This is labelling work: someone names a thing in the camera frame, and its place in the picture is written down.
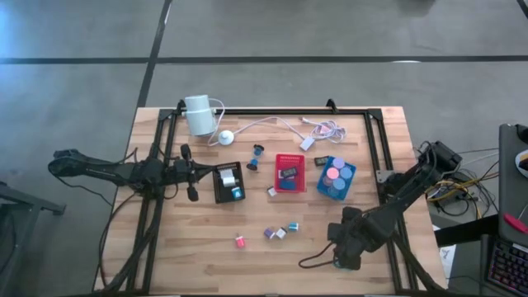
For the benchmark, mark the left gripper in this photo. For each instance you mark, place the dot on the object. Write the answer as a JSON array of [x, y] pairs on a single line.
[[187, 171]]

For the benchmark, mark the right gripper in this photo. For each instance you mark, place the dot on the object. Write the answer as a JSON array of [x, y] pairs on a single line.
[[350, 235]]

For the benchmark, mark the large white wall charger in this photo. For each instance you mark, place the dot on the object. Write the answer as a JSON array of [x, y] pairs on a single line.
[[227, 173]]

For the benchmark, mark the black plastic basket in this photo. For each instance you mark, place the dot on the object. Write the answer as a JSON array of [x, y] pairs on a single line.
[[220, 196]]

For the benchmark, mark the teal USB wall charger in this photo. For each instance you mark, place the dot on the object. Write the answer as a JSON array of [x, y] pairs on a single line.
[[236, 192]]

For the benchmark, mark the blue plastic basket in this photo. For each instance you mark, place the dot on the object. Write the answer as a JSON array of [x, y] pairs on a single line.
[[350, 187]]

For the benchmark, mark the black-capped blue hourglass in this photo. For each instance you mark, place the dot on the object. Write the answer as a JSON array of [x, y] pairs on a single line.
[[255, 156]]

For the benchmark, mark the teal striped wall charger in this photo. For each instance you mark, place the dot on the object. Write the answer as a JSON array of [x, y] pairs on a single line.
[[293, 226]]

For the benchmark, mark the blue five-minute hourglass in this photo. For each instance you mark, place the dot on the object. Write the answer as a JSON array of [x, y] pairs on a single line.
[[346, 172]]

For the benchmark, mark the white black-faced wall charger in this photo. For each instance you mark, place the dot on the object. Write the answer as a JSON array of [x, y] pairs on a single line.
[[281, 233]]

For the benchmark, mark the pink and white wall charger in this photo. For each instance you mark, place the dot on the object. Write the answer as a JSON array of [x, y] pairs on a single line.
[[240, 241]]

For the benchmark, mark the purple and white wall charger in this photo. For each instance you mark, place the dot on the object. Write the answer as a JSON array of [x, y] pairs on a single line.
[[269, 233]]

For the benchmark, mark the dark purple digital clock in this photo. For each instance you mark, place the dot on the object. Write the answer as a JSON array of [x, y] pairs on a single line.
[[289, 171]]

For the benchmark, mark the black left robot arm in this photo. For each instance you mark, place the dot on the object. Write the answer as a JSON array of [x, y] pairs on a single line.
[[103, 173]]

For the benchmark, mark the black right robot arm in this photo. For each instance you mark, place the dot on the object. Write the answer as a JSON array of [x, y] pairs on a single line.
[[396, 206]]

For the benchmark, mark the white round puck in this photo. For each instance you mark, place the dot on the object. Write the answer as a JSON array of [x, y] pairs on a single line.
[[225, 138]]

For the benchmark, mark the red plastic basket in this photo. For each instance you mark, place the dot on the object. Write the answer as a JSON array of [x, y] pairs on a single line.
[[299, 161]]

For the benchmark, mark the white paper sheet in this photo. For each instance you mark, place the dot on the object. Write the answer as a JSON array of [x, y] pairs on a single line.
[[447, 255]]

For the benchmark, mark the white power adapter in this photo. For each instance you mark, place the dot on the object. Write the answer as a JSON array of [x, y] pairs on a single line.
[[307, 144]]

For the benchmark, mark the black flat panel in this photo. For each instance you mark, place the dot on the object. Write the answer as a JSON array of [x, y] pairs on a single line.
[[466, 231]]

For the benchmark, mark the backlit computer keyboard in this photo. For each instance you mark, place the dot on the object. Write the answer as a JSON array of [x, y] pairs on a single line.
[[509, 268]]

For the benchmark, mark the grey side desk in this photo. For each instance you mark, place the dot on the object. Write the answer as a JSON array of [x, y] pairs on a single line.
[[509, 185]]

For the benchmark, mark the grey metal bench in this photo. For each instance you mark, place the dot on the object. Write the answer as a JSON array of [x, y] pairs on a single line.
[[24, 202]]

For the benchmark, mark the white and yellow mouse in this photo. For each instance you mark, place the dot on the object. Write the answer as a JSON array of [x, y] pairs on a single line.
[[523, 163]]

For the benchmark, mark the black frame clamp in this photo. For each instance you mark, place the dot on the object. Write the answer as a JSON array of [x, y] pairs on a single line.
[[180, 106], [331, 105]]

